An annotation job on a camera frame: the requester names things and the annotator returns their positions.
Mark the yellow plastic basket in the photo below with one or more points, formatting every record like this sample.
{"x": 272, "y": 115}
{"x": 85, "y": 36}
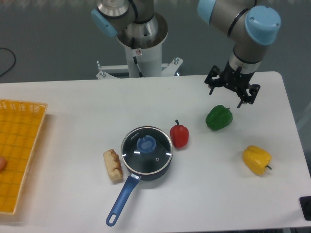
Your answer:
{"x": 20, "y": 125}

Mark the green bell pepper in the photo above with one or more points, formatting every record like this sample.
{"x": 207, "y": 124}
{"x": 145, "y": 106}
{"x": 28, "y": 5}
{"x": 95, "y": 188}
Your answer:
{"x": 219, "y": 117}

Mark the black device at table edge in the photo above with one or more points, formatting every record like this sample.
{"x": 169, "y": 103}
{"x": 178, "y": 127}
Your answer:
{"x": 305, "y": 203}

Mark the toasted bread piece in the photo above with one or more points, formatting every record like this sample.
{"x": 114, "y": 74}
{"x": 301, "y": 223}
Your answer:
{"x": 113, "y": 166}

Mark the glass lid with blue knob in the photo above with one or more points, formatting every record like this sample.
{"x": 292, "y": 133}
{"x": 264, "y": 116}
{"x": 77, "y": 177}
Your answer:
{"x": 147, "y": 151}

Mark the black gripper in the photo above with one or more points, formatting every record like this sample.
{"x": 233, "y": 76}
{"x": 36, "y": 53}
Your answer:
{"x": 235, "y": 77}

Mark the dark pot with blue handle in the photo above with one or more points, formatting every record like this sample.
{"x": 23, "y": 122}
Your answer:
{"x": 129, "y": 185}

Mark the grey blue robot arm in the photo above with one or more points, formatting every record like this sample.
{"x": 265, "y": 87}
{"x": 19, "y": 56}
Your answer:
{"x": 252, "y": 27}

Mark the yellow bell pepper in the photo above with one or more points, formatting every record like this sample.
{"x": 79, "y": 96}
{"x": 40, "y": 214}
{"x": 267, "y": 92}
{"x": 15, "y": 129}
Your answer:
{"x": 256, "y": 159}

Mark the red bell pepper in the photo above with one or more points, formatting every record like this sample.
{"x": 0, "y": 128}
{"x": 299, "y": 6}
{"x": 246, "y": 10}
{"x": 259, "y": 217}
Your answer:
{"x": 179, "y": 135}

